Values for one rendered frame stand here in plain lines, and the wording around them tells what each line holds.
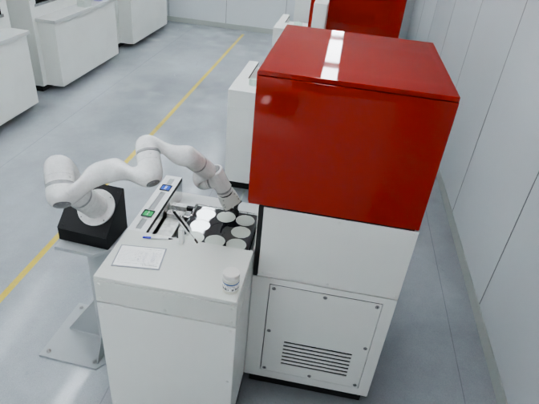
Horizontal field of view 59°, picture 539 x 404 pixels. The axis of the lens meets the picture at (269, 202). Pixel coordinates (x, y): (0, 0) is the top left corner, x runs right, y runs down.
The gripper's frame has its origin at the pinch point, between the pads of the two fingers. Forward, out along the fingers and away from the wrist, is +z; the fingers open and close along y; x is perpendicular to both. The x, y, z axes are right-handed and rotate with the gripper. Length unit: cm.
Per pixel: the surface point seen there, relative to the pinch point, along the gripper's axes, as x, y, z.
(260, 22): -686, -316, 226
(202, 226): 3.2, 19.3, -6.6
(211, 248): 28.9, 22.0, -15.1
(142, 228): 1, 44, -25
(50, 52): -453, 50, 22
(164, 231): -2.5, 36.7, -12.7
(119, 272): 29, 60, -33
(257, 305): 41, 18, 24
